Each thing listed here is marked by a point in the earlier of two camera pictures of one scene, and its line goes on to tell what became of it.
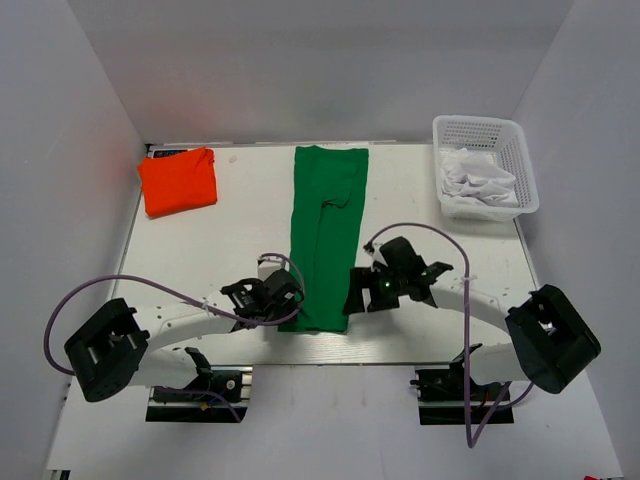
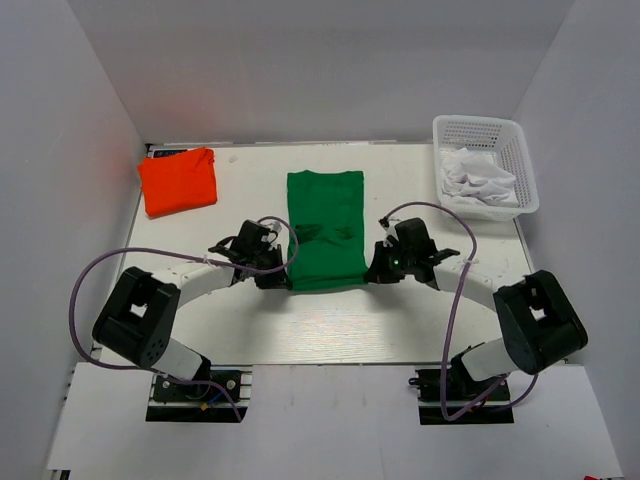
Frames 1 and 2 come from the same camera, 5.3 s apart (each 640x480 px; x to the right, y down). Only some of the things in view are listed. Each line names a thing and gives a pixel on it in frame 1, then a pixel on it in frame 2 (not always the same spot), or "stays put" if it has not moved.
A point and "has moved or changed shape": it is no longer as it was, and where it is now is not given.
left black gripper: x=289 y=310 -> x=277 y=279
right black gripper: x=366 y=278 -> x=379 y=272
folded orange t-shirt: x=178 y=182 stays put
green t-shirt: x=328 y=196 has moved or changed shape
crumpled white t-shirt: x=473 y=178 stays put
